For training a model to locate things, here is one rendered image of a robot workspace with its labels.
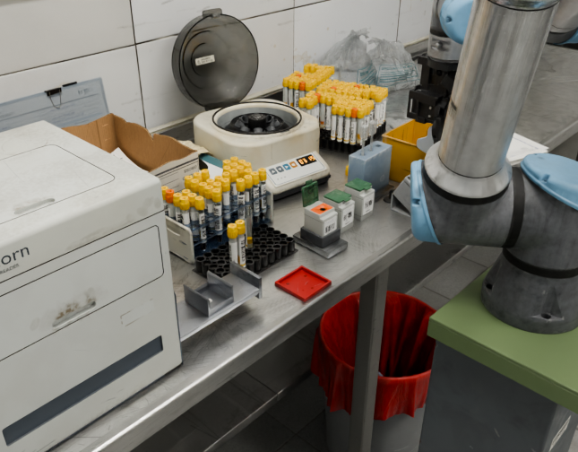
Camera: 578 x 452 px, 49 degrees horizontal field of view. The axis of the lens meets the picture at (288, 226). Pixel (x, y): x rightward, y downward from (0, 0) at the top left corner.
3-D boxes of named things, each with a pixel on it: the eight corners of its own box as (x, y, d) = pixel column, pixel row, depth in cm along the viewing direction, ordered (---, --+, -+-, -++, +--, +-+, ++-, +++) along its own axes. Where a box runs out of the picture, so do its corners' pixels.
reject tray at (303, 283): (305, 302, 102) (305, 299, 102) (274, 285, 106) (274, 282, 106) (331, 284, 106) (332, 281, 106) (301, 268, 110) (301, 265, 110)
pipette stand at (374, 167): (367, 207, 130) (371, 162, 124) (340, 196, 133) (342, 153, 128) (393, 190, 136) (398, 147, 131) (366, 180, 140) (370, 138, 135)
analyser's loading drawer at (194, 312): (157, 363, 87) (153, 334, 84) (129, 342, 91) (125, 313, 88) (262, 297, 100) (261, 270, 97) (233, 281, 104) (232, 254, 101)
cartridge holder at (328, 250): (328, 259, 113) (329, 242, 111) (292, 240, 118) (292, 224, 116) (348, 247, 116) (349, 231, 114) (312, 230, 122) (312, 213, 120)
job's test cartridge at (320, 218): (322, 247, 114) (323, 216, 111) (303, 237, 117) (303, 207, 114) (336, 239, 116) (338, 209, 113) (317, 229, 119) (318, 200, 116)
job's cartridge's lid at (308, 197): (303, 184, 111) (300, 183, 112) (305, 208, 113) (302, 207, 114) (317, 177, 114) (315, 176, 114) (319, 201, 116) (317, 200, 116)
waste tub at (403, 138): (430, 195, 134) (435, 152, 129) (377, 176, 142) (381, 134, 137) (460, 174, 143) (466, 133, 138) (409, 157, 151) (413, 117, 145)
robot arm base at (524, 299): (601, 308, 97) (619, 253, 92) (549, 348, 88) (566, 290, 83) (514, 265, 107) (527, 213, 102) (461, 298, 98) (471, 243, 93)
